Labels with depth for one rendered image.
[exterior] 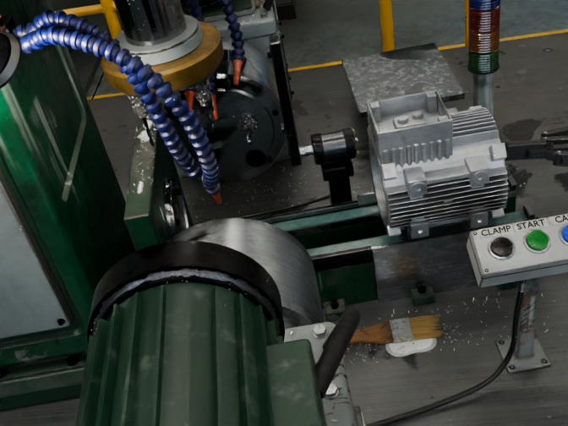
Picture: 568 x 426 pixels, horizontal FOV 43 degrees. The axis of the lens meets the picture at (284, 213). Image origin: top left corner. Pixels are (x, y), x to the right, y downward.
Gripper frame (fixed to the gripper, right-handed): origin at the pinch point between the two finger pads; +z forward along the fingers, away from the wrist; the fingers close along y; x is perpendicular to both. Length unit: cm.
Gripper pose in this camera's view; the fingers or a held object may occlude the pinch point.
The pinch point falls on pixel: (524, 150)
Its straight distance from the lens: 130.4
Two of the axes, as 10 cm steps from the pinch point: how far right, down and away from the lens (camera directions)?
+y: 0.9, 6.1, -7.9
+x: 0.2, 7.9, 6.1
